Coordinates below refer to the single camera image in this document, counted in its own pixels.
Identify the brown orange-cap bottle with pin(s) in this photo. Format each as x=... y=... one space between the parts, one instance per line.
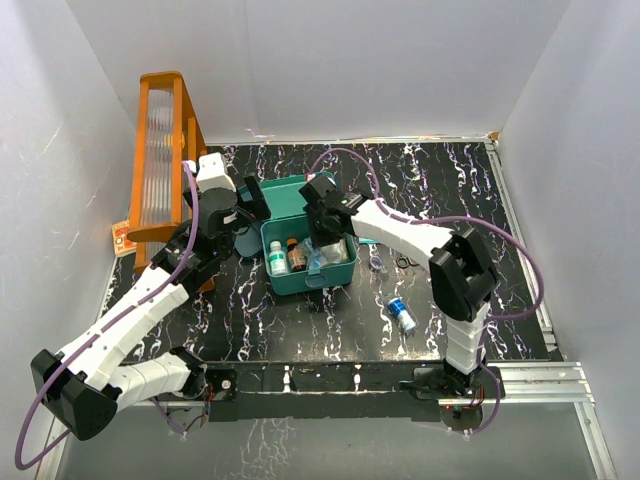
x=296 y=258

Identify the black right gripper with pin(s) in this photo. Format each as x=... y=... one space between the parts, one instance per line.
x=318 y=238

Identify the orange wooden rack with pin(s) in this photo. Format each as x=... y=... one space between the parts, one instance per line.
x=167 y=133

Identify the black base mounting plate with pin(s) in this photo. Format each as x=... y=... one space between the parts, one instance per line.
x=415 y=390

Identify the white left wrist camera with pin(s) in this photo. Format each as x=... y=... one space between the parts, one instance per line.
x=212 y=173

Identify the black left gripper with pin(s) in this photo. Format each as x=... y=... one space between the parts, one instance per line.
x=255 y=197

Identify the dark teal tray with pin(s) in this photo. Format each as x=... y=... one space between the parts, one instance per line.
x=249 y=245

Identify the teal wipe packet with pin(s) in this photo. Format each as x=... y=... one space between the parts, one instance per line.
x=367 y=241

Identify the orange card box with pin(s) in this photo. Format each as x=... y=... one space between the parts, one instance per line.
x=121 y=244

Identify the clear bag blue item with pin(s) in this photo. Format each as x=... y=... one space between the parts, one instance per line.
x=314 y=255

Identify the black scissors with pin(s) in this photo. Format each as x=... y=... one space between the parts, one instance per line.
x=403 y=262

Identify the white blue bandage roll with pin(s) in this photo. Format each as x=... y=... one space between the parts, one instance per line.
x=398 y=310

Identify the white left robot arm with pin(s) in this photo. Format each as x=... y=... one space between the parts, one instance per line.
x=84 y=384

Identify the white medicine bottle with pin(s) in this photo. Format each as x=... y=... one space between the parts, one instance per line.
x=277 y=259

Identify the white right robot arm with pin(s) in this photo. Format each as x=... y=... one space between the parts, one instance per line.
x=463 y=275

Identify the teal medicine box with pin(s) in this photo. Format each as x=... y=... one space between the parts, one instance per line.
x=288 y=220

